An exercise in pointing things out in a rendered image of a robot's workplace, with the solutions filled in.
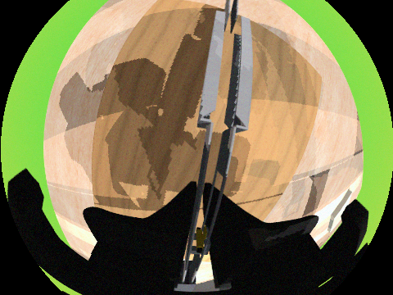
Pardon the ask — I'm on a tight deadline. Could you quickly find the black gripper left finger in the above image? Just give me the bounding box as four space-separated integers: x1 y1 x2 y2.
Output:
83 181 197 288

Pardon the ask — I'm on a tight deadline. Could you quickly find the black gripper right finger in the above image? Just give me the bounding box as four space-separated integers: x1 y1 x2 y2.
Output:
206 187 318 288

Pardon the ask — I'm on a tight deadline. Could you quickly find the light brown wooden board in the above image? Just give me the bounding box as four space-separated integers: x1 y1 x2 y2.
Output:
92 0 322 222

